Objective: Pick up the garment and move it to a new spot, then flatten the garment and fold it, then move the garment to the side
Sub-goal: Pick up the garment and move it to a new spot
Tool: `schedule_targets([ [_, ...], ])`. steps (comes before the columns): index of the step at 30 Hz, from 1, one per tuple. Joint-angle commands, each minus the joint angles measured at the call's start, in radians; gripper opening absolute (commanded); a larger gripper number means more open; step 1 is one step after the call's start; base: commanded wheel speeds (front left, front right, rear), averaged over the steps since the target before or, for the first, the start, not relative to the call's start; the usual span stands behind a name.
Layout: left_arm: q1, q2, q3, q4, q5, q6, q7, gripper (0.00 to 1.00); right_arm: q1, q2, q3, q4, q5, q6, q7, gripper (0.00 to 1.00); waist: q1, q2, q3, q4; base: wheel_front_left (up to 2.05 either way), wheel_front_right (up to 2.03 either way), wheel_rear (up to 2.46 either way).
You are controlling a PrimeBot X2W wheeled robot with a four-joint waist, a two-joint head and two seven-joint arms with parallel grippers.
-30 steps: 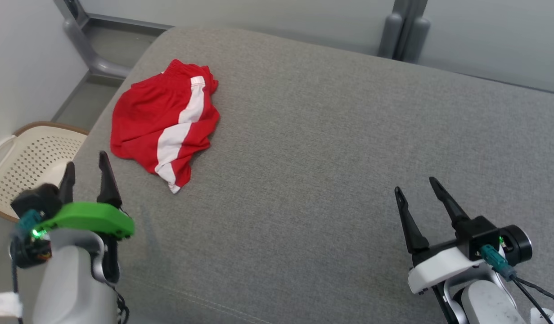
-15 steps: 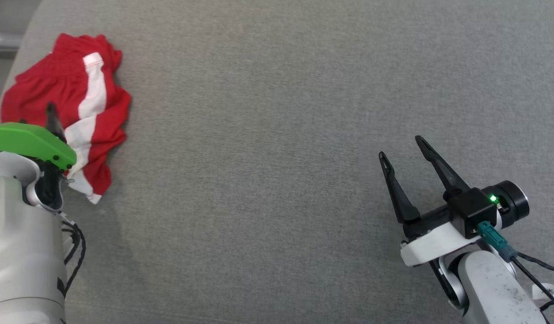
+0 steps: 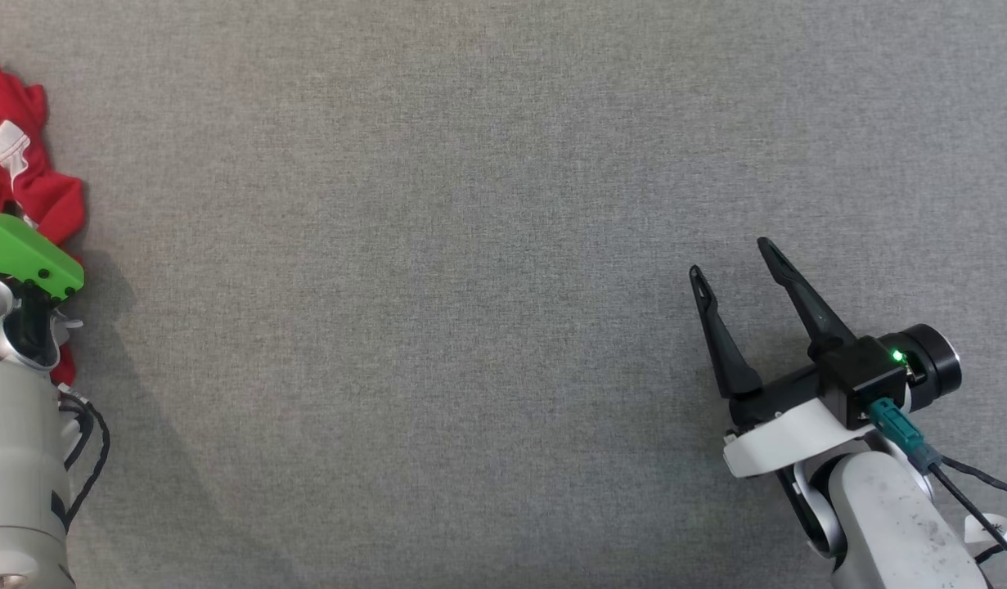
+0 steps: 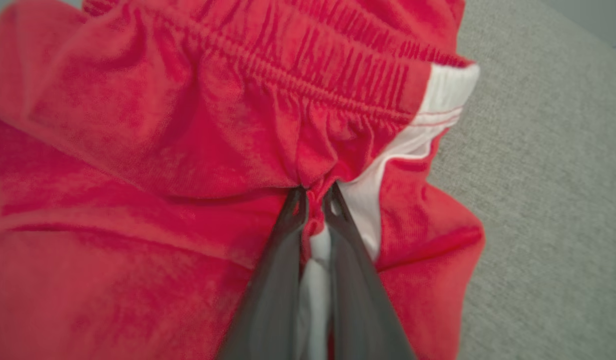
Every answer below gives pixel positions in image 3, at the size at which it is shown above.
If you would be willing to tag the teal right camera connector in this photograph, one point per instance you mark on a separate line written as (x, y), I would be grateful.
(900, 429)

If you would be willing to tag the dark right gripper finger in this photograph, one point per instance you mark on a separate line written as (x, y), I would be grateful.
(728, 360)
(822, 327)

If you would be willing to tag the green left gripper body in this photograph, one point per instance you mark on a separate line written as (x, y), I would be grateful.
(20, 249)

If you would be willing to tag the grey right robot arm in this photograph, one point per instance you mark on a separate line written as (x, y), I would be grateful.
(887, 523)

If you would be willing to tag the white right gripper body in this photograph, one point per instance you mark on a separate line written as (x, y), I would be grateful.
(773, 446)

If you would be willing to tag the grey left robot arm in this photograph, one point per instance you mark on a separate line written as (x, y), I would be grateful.
(16, 458)

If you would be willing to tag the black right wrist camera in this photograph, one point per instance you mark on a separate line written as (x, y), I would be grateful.
(867, 376)

